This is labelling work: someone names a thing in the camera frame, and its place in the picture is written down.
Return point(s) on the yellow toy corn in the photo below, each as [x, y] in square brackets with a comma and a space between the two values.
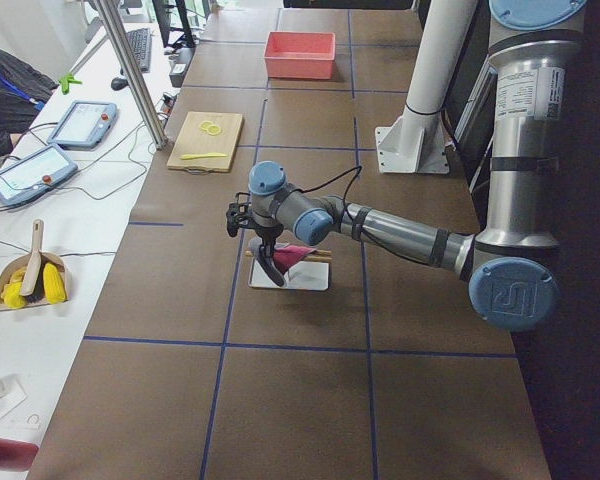
[53, 284]

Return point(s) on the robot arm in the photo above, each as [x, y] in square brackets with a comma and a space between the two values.
[509, 264]

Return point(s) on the beige dustpan with brush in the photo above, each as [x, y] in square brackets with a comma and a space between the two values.
[21, 282]

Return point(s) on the yellow plastic knife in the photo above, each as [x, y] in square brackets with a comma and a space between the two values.
[189, 157]

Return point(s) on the near teach pendant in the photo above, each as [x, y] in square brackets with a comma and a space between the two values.
[35, 175]

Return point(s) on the upper lemon slice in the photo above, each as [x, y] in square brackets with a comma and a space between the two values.
[204, 124]

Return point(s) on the bamboo cutting board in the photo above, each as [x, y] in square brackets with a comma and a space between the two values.
[192, 140]

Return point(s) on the black keyboard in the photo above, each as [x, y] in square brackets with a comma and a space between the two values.
[140, 41]

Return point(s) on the aluminium frame post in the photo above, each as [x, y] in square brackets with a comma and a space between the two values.
[116, 35]

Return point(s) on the pink and grey cloth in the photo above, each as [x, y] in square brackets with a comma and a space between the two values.
[286, 256]

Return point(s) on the black computer mouse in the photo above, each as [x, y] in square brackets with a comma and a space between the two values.
[118, 83]

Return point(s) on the person in black jacket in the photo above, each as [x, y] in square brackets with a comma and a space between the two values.
[24, 91]

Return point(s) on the far teach pendant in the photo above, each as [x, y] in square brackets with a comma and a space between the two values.
[84, 125]

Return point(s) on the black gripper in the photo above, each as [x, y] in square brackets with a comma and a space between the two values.
[268, 233]

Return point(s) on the teach pendant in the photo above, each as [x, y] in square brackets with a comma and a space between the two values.
[35, 175]
[84, 125]

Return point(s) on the pink plastic bin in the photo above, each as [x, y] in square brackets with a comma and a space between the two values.
[300, 55]

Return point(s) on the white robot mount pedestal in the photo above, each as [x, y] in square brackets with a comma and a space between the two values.
[414, 143]

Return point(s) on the green plastic clamp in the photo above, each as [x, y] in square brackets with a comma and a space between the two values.
[66, 81]

